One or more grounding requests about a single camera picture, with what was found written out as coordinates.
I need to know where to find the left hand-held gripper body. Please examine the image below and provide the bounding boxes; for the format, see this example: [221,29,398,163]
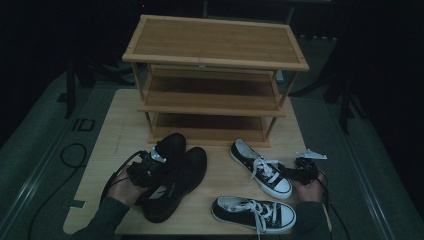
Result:
[128,146,167,188]

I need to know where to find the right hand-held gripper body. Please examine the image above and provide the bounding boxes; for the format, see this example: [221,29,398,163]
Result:
[294,148,328,184]

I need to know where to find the black and white sneaker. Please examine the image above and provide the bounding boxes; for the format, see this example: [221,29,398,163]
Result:
[229,138,294,200]
[211,195,297,240]

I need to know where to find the wooden shoe rack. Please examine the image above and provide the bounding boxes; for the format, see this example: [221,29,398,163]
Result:
[121,13,310,149]

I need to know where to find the person's right hand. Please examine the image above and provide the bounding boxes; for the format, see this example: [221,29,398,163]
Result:
[291,169,327,203]

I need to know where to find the person's left hand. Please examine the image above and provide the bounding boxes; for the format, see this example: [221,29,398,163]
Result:
[106,166,148,207]

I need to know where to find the black metal stand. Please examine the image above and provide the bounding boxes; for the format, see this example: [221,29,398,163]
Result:
[289,36,368,134]
[64,58,134,119]

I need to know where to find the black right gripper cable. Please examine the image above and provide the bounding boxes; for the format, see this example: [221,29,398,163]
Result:
[314,174,351,240]

